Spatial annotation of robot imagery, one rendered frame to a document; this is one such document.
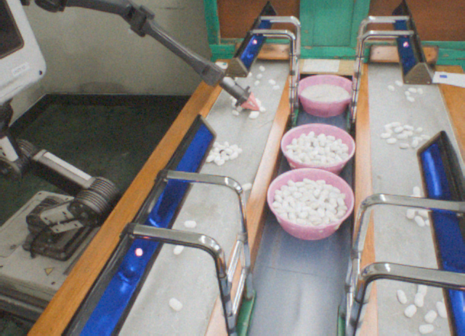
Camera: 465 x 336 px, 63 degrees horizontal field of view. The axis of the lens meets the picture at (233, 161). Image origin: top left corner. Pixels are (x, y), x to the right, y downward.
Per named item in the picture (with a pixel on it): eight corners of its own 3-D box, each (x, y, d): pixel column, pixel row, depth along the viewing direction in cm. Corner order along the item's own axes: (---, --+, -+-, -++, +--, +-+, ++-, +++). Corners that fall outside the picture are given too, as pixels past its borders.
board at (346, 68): (293, 73, 187) (293, 70, 186) (296, 60, 198) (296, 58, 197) (362, 76, 179) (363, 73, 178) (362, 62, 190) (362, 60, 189)
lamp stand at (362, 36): (345, 140, 154) (359, 33, 127) (346, 115, 169) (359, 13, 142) (394, 145, 150) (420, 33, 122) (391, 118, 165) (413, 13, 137)
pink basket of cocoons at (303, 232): (260, 241, 117) (259, 220, 111) (275, 185, 137) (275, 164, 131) (349, 254, 110) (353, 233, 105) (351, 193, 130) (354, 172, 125)
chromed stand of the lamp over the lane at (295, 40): (250, 133, 164) (243, 31, 137) (259, 110, 179) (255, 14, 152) (293, 137, 160) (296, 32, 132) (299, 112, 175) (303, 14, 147)
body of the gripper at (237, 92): (251, 87, 165) (238, 76, 163) (246, 99, 157) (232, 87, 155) (243, 97, 169) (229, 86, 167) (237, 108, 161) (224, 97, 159)
